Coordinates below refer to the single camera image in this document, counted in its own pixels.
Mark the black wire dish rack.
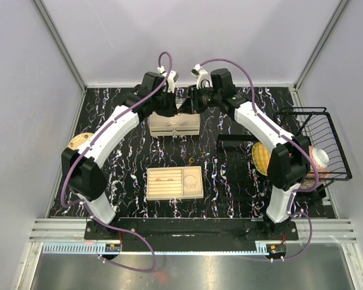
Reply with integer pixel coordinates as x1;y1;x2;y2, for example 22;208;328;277
273;106;352;182

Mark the gold earring on table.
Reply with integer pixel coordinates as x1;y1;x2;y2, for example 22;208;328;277
187;157;195;166

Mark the front beige ring tray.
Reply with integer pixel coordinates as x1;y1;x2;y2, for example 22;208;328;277
146;166;204;201

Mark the beige jewelry drawer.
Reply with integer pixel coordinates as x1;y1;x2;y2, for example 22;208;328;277
148;113;200;138

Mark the yellow patterned plate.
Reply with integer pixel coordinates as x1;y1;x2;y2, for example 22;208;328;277
68;132;94;150

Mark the pearl bracelet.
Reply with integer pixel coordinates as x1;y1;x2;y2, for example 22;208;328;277
183;175;198;190

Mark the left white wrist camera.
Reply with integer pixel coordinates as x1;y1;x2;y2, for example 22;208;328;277
157;66;179;93

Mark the yellow woven bamboo plate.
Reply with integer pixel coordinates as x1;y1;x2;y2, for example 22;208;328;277
252;142;271;176

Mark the white pink patterned bowl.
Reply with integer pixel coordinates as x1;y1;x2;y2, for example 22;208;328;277
300;146;330;189

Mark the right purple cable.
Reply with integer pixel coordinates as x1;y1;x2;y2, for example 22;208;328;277
201;58;321;261

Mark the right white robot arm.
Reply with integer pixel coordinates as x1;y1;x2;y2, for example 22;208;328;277
178;65;310;240

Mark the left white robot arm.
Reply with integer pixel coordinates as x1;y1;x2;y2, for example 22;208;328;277
60;67;178;239

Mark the purple cable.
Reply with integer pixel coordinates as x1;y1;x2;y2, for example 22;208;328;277
62;52;174;270
201;58;321;261

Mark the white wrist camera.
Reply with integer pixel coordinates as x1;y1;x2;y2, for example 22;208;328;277
191;64;211;88
157;66;179;93

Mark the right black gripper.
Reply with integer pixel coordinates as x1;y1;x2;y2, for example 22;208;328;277
177;85;221;115

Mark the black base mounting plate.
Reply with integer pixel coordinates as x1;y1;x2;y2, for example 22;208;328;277
83;216;300;242

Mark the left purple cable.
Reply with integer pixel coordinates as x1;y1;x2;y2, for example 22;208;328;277
62;52;174;270

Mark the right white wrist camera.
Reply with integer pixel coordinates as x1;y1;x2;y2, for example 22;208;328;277
191;64;211;88

